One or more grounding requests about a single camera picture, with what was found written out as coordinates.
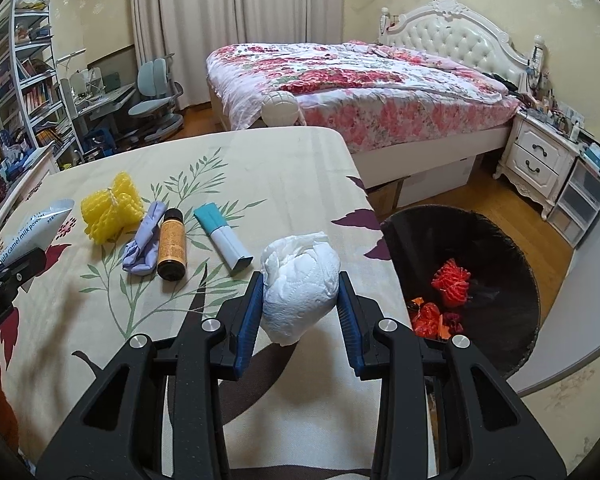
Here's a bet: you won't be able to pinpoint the white blue powder tube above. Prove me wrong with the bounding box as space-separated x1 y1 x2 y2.
0 198 74 266

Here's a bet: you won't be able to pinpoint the white paper ball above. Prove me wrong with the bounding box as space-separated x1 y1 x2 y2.
261 232 341 346

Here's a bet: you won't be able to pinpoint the red plastic bag ball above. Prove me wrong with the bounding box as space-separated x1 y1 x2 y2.
408 297 452 340

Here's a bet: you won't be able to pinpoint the amber bottle black cap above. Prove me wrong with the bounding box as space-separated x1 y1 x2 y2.
157 208 187 282

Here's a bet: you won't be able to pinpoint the red foam net bundle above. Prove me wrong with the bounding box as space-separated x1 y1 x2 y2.
431 259 470 308

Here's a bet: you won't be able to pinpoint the teal white packet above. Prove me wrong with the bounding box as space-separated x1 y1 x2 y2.
194 203 253 274

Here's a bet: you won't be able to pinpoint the black lined trash bin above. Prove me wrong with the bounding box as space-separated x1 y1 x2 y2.
381 205 541 378

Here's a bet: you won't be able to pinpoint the yellow foam net bundle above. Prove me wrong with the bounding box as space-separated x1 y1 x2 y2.
81 172 145 245

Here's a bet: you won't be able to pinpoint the floral patterned tablecloth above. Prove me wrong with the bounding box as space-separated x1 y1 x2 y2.
0 128 407 479

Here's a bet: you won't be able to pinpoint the lavender crumpled cloth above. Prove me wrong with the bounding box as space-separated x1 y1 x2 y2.
122 200 166 276

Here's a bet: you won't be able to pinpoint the cardboard box under bed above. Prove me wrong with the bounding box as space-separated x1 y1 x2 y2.
367 157 476 214

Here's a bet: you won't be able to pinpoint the white bookshelf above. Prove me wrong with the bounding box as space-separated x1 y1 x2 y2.
0 0 79 166

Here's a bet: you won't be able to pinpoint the study desk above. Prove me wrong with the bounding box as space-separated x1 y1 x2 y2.
56 48 137 155

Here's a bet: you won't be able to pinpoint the bed with floral quilt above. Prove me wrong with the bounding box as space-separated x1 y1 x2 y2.
207 41 520 186

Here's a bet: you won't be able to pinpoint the white round bedpost knob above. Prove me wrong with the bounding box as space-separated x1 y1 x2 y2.
261 91 306 127

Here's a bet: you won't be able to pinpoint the blue grey desk chair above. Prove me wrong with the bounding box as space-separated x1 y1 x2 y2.
128 53 184 145

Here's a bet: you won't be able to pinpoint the plastic drawer unit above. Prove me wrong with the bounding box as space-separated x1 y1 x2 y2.
547 158 600 249

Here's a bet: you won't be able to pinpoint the white nightstand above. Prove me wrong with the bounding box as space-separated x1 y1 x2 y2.
493 108 580 220

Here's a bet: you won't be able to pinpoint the white tufted headboard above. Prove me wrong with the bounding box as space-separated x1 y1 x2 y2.
378 0 545 84

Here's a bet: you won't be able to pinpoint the beige curtains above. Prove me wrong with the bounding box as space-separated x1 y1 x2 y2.
131 0 343 107

